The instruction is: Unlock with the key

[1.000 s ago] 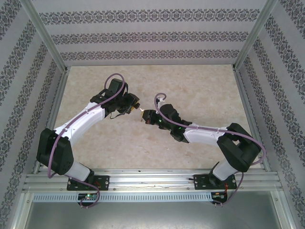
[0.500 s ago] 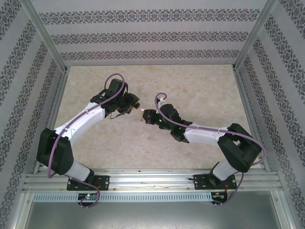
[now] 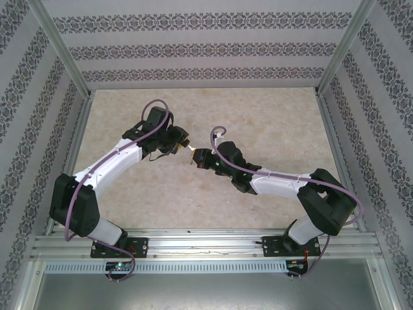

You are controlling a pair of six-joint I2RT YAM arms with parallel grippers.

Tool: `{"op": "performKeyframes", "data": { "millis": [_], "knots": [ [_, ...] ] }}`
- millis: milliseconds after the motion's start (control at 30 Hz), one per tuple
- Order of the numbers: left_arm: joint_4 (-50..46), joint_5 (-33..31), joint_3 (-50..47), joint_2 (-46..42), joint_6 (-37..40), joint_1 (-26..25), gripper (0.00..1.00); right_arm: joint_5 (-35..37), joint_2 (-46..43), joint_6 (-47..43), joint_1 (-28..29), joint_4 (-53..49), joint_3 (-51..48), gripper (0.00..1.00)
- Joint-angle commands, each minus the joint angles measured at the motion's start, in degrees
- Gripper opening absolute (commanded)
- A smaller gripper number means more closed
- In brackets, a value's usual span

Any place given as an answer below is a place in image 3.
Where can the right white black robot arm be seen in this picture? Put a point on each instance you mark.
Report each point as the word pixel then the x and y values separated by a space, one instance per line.
pixel 280 187

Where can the aluminium frame post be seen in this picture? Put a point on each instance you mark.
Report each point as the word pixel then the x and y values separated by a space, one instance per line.
pixel 63 48
pixel 387 295
pixel 345 48
pixel 27 287

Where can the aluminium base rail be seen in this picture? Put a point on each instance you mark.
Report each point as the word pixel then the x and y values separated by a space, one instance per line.
pixel 206 240

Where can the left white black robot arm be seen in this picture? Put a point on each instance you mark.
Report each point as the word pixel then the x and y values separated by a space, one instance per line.
pixel 106 164

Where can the grey sheet metal shelf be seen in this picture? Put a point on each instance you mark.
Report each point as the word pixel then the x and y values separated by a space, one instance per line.
pixel 206 294

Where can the aluminium table edge rail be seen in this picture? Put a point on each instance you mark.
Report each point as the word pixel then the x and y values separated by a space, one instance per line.
pixel 80 129
pixel 330 129

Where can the small circuit board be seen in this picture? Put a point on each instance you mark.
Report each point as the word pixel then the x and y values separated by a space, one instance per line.
pixel 119 266
pixel 297 264

